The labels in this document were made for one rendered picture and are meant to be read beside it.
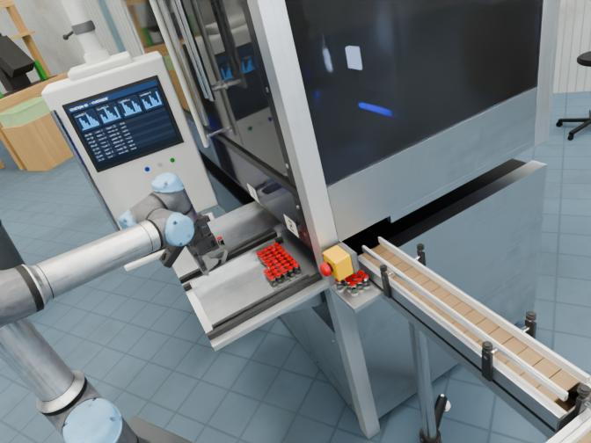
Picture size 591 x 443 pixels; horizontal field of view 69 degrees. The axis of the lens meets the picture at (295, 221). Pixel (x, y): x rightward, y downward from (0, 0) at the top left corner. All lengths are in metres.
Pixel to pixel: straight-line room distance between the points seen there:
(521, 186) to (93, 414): 1.58
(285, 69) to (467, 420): 1.60
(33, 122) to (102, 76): 5.03
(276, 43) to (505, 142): 0.93
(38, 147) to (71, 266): 6.05
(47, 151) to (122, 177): 4.98
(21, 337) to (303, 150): 0.78
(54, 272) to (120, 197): 1.22
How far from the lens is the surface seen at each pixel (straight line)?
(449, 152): 1.49
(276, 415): 2.22
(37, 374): 1.17
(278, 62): 1.07
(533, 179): 1.89
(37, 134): 6.99
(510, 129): 1.68
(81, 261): 0.97
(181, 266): 1.72
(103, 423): 1.14
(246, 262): 1.59
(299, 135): 1.13
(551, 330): 2.45
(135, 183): 2.12
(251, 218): 1.84
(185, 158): 2.09
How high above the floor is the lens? 1.78
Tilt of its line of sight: 32 degrees down
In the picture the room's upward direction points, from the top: 16 degrees counter-clockwise
